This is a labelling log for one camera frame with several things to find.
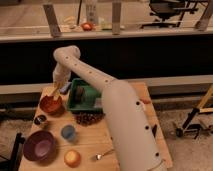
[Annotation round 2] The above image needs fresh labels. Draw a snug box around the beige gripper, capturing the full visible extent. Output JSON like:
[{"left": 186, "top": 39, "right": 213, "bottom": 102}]
[{"left": 53, "top": 63, "right": 71, "bottom": 88}]

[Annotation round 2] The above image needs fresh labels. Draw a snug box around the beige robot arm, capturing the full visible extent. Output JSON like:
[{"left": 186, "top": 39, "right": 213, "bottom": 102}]
[{"left": 53, "top": 46, "right": 167, "bottom": 171}]

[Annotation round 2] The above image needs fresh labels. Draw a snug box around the red bowl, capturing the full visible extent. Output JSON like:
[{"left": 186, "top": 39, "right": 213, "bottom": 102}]
[{"left": 39, "top": 96, "right": 62, "bottom": 114}]

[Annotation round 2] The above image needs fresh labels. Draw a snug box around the purple bowl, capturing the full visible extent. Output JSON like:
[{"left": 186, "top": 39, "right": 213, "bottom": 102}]
[{"left": 23, "top": 130, "right": 56, "bottom": 161}]

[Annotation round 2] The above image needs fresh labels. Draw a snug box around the brown block in bin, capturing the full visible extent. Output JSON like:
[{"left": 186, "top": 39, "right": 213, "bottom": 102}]
[{"left": 75, "top": 87, "right": 84, "bottom": 103}]

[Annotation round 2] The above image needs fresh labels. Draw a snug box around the bunch of dark grapes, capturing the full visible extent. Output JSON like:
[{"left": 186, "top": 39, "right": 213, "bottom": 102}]
[{"left": 75, "top": 113, "right": 104, "bottom": 126}]

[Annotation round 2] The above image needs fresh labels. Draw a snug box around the red apple on shelf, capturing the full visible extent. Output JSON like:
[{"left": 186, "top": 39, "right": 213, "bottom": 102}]
[{"left": 81, "top": 22, "right": 94, "bottom": 31}]

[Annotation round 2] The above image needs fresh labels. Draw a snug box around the blue cup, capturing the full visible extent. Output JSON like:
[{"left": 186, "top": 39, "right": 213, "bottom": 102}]
[{"left": 61, "top": 125, "right": 76, "bottom": 142}]

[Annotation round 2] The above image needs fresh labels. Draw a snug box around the orange fruit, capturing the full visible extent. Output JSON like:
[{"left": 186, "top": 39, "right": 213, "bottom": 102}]
[{"left": 64, "top": 150, "right": 81, "bottom": 168}]

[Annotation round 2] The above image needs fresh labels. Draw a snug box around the orange carrot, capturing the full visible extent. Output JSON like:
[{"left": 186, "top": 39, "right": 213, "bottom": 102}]
[{"left": 140, "top": 98, "right": 150, "bottom": 104}]

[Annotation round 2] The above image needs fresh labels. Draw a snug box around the metal spoon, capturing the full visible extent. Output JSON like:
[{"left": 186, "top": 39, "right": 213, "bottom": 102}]
[{"left": 91, "top": 149, "right": 114, "bottom": 161}]

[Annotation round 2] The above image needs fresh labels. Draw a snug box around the black marker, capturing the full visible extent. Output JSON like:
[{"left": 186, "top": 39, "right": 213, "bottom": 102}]
[{"left": 152, "top": 124, "right": 157, "bottom": 137}]

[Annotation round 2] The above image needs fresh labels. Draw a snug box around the black office chair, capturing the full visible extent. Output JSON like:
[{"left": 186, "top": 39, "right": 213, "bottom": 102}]
[{"left": 141, "top": 0, "right": 198, "bottom": 29}]

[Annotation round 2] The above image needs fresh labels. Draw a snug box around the yellow black tool stand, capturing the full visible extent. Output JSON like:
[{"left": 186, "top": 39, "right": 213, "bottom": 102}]
[{"left": 175, "top": 84, "right": 213, "bottom": 138}]

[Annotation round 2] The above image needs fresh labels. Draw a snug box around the black chair frame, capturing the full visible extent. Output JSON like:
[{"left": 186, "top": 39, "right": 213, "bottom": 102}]
[{"left": 0, "top": 133, "right": 25, "bottom": 171}]

